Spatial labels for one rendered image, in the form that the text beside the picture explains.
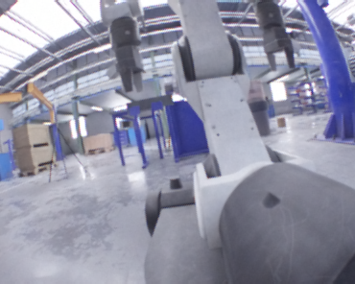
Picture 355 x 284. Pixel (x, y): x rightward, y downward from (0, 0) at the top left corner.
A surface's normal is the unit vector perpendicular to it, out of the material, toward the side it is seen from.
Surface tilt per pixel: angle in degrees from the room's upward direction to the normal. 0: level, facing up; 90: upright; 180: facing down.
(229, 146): 47
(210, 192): 58
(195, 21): 100
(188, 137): 90
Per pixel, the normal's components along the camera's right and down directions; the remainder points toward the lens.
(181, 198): -0.18, -0.62
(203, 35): -0.09, 0.03
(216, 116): -0.15, -0.41
